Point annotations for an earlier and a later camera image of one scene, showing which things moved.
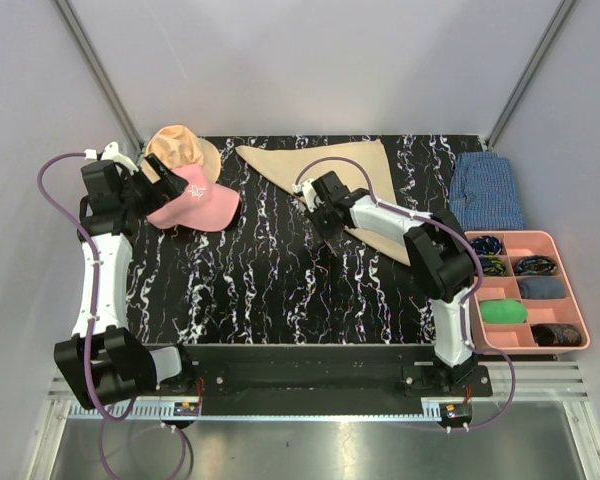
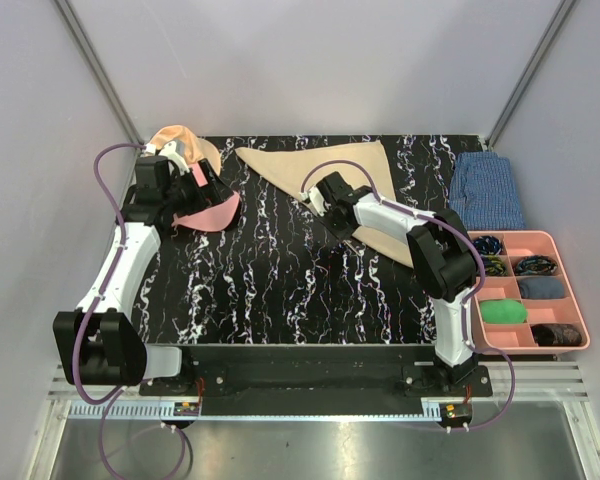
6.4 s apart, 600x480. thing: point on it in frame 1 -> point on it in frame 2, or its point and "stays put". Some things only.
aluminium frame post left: x=101 y=73 stays put
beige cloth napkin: x=360 y=164 stays put
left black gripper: x=168 y=186 -> x=215 y=192
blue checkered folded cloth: x=483 y=194 stays put
